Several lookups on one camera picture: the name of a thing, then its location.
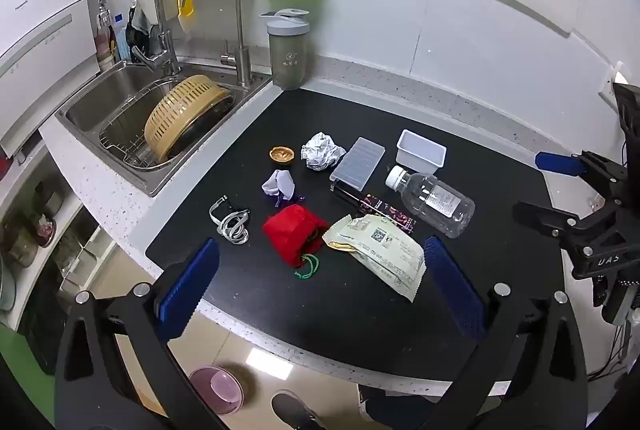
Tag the grey shaker bottle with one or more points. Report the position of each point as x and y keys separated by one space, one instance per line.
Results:
x=287 y=54

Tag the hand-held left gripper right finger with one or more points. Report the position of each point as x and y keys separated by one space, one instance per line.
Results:
x=452 y=290

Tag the yellow plastic colander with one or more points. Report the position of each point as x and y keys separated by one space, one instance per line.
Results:
x=185 y=114

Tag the black counter mat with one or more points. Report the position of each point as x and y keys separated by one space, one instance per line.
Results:
x=300 y=310

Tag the stainless steel sink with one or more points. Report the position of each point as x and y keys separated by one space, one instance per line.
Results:
x=100 y=104

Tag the black box device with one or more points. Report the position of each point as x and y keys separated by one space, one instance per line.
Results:
x=630 y=109

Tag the white purple cloth scrap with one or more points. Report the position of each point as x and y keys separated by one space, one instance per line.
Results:
x=277 y=185

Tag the black crate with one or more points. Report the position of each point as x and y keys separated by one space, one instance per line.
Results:
x=37 y=320

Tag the clear plastic bottle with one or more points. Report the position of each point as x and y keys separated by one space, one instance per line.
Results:
x=432 y=200

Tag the white wall socket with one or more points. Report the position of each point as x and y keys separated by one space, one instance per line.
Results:
x=617 y=77

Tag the white plastic box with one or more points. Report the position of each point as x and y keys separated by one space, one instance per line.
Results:
x=420 y=152

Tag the black white shoe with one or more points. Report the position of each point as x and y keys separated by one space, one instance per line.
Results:
x=295 y=410
x=370 y=402

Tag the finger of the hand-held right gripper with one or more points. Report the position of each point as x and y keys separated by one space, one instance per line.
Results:
x=542 y=215
x=557 y=162

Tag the dark hanging cloth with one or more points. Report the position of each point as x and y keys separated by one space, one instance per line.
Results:
x=137 y=32

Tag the beige snack packet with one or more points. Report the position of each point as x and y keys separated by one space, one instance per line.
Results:
x=385 y=250

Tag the chrome mixer faucet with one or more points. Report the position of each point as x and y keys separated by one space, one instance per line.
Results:
x=162 y=39

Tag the clear plastic tray lid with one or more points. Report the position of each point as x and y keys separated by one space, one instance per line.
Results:
x=357 y=162

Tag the white storage boxes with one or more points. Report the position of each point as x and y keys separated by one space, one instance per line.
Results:
x=82 y=255

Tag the pink cup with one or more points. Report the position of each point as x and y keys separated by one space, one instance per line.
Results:
x=106 y=52

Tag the dark printed wrapper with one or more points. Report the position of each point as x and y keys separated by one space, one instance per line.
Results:
x=382 y=208

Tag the dark trouser leg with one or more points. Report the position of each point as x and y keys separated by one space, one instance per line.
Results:
x=405 y=410

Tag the pink trash bin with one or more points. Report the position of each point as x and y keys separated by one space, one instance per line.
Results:
x=217 y=390

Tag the white countertop dishwasher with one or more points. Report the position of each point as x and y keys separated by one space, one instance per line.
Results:
x=35 y=59

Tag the steel cooking pot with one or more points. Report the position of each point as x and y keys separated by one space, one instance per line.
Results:
x=20 y=242
x=45 y=200

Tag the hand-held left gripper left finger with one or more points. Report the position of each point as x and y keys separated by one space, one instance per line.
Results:
x=192 y=285

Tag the chrome gooseneck faucet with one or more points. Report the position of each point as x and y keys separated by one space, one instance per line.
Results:
x=240 y=34

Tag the white paper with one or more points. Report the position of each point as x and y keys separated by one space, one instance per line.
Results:
x=320 y=151

